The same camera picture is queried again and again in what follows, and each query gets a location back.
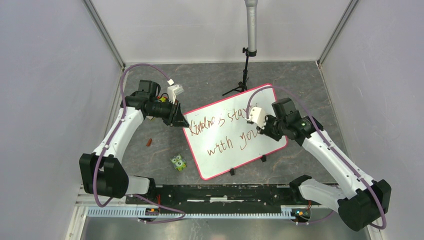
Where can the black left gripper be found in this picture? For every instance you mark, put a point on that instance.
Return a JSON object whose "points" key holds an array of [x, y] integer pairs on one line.
{"points": [[176, 117]]}

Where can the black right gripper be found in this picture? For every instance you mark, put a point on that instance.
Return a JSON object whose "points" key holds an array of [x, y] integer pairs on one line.
{"points": [[268, 118]]}

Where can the brown marker cap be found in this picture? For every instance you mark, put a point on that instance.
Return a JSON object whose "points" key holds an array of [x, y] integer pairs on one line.
{"points": [[149, 142]]}

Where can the white board with pink frame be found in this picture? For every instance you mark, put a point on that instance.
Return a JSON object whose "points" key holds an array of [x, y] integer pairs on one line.
{"points": [[220, 139]]}

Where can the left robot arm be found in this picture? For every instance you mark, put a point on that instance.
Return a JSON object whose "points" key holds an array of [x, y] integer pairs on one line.
{"points": [[102, 172]]}

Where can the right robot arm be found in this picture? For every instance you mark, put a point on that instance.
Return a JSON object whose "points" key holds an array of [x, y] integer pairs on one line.
{"points": [[358, 198]]}

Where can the green owl number toy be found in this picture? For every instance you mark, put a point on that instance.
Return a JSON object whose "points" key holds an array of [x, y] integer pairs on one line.
{"points": [[178, 162]]}

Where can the black tripod stand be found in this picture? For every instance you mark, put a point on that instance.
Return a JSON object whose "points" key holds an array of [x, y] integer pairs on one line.
{"points": [[242, 85]]}

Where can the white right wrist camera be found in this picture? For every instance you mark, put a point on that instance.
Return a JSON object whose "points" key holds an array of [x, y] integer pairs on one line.
{"points": [[257, 115]]}

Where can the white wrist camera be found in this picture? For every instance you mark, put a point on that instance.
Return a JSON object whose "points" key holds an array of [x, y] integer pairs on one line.
{"points": [[257, 115], [173, 90]]}

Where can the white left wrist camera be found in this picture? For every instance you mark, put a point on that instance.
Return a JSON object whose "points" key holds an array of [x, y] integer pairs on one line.
{"points": [[173, 90]]}

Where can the grey camera pole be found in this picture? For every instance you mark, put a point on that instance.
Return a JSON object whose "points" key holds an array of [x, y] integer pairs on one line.
{"points": [[251, 14]]}

